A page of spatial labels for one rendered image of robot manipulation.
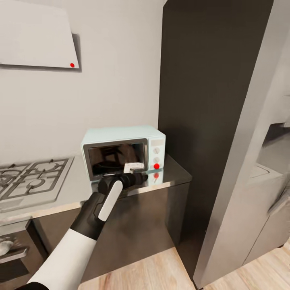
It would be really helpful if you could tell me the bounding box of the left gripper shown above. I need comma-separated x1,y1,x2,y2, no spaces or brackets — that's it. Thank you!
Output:
123,172,148,187

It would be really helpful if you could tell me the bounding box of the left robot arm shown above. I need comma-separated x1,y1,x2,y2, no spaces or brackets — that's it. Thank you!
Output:
15,162,148,290

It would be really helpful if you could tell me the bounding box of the microwave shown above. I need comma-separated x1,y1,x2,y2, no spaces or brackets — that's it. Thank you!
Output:
81,124,166,181

